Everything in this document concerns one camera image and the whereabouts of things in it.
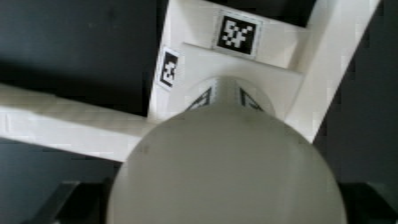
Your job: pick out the white lamp bulb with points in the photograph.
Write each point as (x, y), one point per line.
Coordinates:
(223, 169)

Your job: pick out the white U-shaped fence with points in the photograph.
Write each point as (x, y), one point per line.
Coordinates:
(62, 124)

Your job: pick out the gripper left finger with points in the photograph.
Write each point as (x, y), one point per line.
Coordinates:
(44, 216)

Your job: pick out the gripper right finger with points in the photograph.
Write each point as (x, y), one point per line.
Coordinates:
(389, 196)

